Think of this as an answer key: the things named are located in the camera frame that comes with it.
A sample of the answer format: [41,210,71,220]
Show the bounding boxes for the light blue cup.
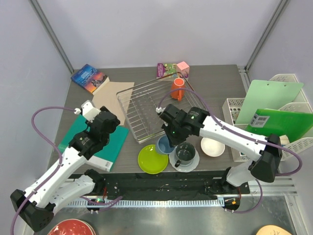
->
[156,136,175,154]

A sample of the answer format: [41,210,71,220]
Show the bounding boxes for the dark grey mug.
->
[174,142,196,167]

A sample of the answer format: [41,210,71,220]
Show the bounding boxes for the light blue scalloped plate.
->
[169,148,200,172]

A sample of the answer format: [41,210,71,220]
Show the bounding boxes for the orange white bowl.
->
[201,138,225,157]

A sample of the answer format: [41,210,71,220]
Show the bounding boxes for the lime green plate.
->
[137,144,168,174]

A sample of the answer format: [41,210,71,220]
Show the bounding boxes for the orange mug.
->
[170,78,185,101]

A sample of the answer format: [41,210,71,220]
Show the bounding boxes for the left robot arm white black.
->
[10,101,120,232]

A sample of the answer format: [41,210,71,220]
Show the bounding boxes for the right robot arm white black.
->
[156,104,282,194]

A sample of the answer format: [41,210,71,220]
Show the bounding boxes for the beige cardboard sheet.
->
[92,82,134,126]

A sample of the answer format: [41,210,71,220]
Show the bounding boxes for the teal hardcover book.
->
[58,116,129,172]

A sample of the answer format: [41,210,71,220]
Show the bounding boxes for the blue sunset cover book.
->
[71,64,110,94]

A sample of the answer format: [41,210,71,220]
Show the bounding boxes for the purple green book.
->
[156,63,177,78]

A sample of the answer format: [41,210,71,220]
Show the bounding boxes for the pink cube box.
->
[176,61,190,77]

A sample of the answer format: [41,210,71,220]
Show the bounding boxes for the light green clipboard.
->
[236,80,304,124]

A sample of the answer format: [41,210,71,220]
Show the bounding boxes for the blue white book in organizer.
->
[280,135,290,146]

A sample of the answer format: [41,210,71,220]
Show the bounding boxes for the red round plate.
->
[48,219,96,235]

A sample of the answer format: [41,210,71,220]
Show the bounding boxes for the dark green folder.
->
[245,109,313,142]

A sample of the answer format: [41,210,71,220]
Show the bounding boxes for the tan round object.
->
[256,225,291,235]

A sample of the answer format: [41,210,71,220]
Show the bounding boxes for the metal wire dish rack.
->
[116,72,205,144]

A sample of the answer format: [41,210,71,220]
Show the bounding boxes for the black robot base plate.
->
[68,168,250,200]

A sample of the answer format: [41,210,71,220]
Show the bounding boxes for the slotted cable duct rail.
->
[67,198,224,209]

